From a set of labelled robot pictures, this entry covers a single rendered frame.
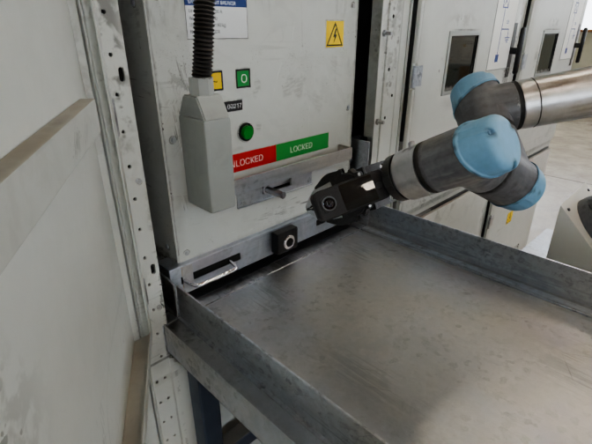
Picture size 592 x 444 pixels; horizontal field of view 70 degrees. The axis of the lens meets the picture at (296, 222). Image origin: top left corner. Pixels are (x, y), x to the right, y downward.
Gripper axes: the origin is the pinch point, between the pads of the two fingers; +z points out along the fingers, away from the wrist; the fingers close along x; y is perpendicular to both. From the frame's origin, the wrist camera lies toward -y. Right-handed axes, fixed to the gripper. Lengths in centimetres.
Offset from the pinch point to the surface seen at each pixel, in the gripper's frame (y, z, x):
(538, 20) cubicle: 121, -9, 34
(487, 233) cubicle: 116, 31, -35
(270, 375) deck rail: -22.2, -6.1, -19.7
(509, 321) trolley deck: 18.7, -19.1, -30.4
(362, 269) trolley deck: 14.5, 6.3, -16.0
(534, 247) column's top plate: 72, -4, -32
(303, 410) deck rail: -22.2, -10.8, -24.1
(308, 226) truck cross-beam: 13.9, 17.6, -4.0
